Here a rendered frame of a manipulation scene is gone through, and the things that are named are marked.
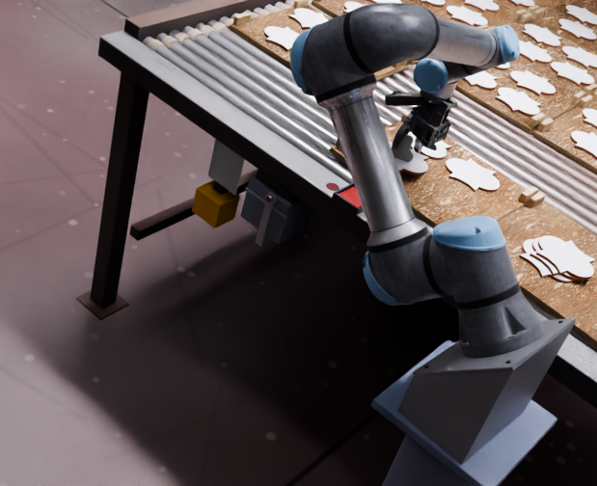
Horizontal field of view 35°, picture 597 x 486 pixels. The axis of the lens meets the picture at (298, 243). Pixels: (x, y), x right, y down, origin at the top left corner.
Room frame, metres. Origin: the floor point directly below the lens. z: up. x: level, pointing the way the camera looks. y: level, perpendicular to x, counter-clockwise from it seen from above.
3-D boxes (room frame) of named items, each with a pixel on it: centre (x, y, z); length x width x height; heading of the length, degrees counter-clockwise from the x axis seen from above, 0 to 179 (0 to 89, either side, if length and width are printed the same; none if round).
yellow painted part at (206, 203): (2.00, 0.24, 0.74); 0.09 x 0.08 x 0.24; 60
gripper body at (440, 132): (1.97, -0.21, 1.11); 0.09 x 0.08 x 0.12; 56
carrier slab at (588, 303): (1.79, -0.62, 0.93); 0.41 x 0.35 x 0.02; 56
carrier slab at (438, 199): (2.02, -0.27, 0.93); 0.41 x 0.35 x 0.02; 56
